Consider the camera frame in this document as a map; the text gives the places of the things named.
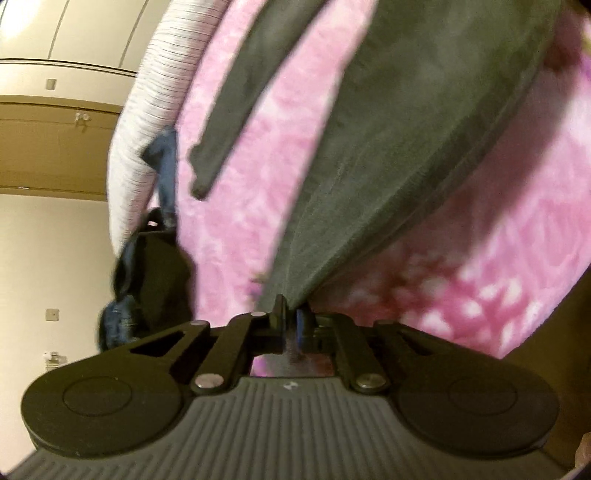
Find wall socket plate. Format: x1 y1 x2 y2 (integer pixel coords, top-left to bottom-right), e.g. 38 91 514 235
45 309 59 322

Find white rolled duvet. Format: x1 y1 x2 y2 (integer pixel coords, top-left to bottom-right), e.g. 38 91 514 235
106 0 228 254

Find brown wooden door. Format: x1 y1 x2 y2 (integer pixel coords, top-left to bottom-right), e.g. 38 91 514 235
1 97 119 201

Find blue denim jeans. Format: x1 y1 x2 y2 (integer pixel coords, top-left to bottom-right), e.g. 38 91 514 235
97 127 177 352

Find cream wardrobe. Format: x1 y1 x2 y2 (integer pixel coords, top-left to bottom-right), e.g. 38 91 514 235
1 0 169 72

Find pink floral bedspread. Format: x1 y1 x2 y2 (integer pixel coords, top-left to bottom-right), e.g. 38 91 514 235
176 1 590 356

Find dark grey jeans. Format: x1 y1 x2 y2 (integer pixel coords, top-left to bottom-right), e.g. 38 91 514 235
188 1 561 317

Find black garment pile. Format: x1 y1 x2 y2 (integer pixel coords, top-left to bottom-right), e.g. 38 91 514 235
105 208 192 348

